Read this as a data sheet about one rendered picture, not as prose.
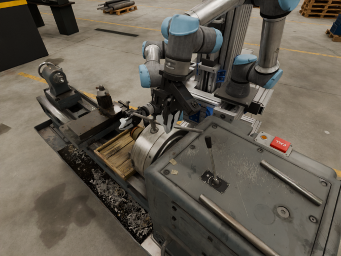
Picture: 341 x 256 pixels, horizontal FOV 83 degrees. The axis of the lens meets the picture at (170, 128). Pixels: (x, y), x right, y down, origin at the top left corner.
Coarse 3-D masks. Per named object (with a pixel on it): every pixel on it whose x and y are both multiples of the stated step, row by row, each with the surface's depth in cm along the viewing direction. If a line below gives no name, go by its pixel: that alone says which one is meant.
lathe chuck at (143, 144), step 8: (160, 128) 86; (144, 136) 85; (152, 136) 84; (136, 144) 86; (144, 144) 84; (152, 144) 82; (136, 152) 86; (144, 152) 83; (136, 160) 86; (144, 160) 83; (136, 168) 90
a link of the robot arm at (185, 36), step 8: (176, 16) 49; (184, 16) 48; (176, 24) 49; (184, 24) 48; (192, 24) 49; (176, 32) 50; (184, 32) 49; (192, 32) 49; (200, 32) 53; (168, 40) 52; (176, 40) 50; (184, 40) 50; (192, 40) 51; (200, 40) 53; (168, 48) 53; (176, 48) 51; (184, 48) 51; (192, 48) 53; (168, 56) 53; (176, 56) 52; (184, 56) 52
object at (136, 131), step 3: (135, 126) 105; (138, 126) 106; (132, 129) 104; (135, 129) 104; (138, 129) 103; (141, 129) 103; (132, 132) 103; (135, 132) 102; (138, 132) 101; (141, 132) 102; (132, 135) 103; (135, 135) 101; (138, 135) 101; (132, 138) 104; (135, 138) 101
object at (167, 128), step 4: (156, 116) 66; (160, 116) 65; (168, 116) 62; (172, 116) 63; (160, 120) 66; (168, 120) 63; (168, 124) 64; (164, 128) 65; (168, 128) 65; (168, 132) 67
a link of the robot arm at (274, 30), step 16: (256, 0) 73; (272, 0) 69; (288, 0) 66; (272, 16) 73; (272, 32) 80; (272, 48) 86; (256, 64) 99; (272, 64) 93; (256, 80) 103; (272, 80) 97
